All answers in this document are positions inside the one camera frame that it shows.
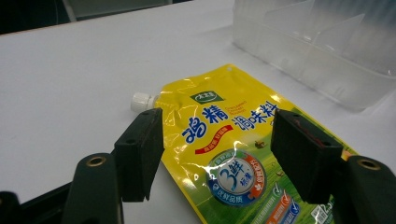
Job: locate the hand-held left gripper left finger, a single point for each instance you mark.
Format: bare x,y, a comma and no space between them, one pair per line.
137,155

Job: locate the clear plastic divided bin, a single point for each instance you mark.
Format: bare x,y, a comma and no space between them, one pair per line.
314,46

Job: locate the yellow spouted seasoning pouch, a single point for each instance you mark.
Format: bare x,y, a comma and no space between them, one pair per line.
218,149

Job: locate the grey metal stand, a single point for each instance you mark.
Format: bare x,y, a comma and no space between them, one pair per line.
118,7

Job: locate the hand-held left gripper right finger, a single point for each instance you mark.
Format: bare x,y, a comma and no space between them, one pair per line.
308,158

